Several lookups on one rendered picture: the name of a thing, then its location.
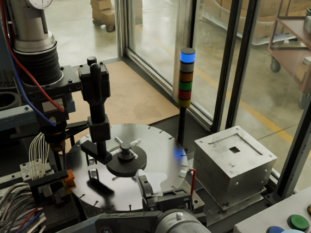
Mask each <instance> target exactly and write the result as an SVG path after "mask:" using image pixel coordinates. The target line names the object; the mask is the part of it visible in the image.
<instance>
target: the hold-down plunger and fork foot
mask: <svg viewBox="0 0 311 233"><path fill-rule="evenodd" d="M81 151H83V152H85V155H86V161H87V166H89V159H88V155H89V156H91V157H92V158H94V161H95V164H97V161H99V162H100V163H102V164H104V165H106V164H107V163H108V162H110V161H111V160H112V154H111V153H110V152H108V151H107V150H106V141H104V142H97V143H96V144H94V143H92V142H91V141H90V140H87V141H85V142H84V143H82V144H81Z"/></svg>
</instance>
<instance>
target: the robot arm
mask: <svg viewBox="0 0 311 233"><path fill-rule="evenodd" d="M135 177H136V180H137V184H138V186H139V189H140V193H141V196H142V197H143V198H142V205H143V212H132V213H117V214H103V215H102V216H101V217H100V218H98V219H97V220H96V221H95V228H96V233H211V232H210V231H209V230H208V229H207V220H206V215H205V214H204V213H199V214H195V211H194V205H193V199H192V195H191V194H190V193H189V192H188V191H186V190H185V189H184V188H178V189H173V190H168V191H164V192H163V195H160V196H155V195H157V194H159V193H160V192H161V188H160V183H162V182H163V181H165V180H166V179H167V178H168V177H167V175H166V174H165V173H163V172H144V171H143V170H142V169H140V170H138V171H137V172H136V175H135ZM179 191H184V192H185V194H182V193H179V194H177V192H179ZM153 195H154V196H153ZM282 233H304V232H302V231H299V230H294V229H289V230H285V231H283V232H282Z"/></svg>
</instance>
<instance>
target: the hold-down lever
mask: <svg viewBox="0 0 311 233"><path fill-rule="evenodd" d="M90 74H91V80H92V81H93V83H94V91H95V100H96V102H101V101H102V98H101V88H100V81H101V67H100V65H99V64H97V63H94V64H92V65H91V66H90Z"/></svg>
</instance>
